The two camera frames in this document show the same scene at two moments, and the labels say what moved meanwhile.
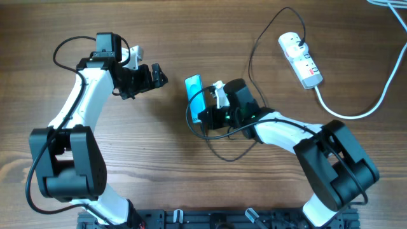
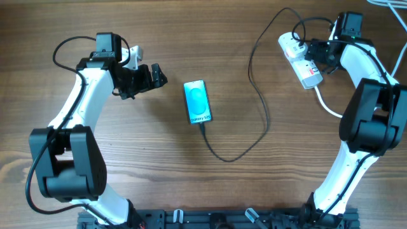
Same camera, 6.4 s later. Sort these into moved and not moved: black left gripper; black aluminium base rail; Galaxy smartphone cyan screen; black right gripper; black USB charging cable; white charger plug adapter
Moved: black right gripper; Galaxy smartphone cyan screen
Not moved: black USB charging cable; black aluminium base rail; white charger plug adapter; black left gripper
